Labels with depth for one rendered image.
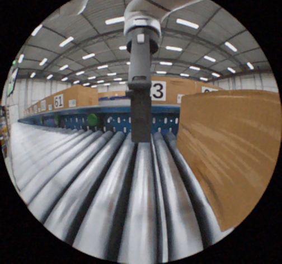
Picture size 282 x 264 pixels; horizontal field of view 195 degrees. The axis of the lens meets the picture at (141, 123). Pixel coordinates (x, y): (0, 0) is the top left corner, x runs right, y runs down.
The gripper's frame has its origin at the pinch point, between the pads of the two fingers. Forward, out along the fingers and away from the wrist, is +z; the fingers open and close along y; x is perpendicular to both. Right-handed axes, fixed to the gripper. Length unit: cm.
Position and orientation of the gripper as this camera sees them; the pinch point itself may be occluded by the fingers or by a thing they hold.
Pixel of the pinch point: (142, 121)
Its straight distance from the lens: 17.7
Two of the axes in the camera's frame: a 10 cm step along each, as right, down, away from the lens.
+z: 0.0, 9.7, 2.4
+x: 10.0, 0.1, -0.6
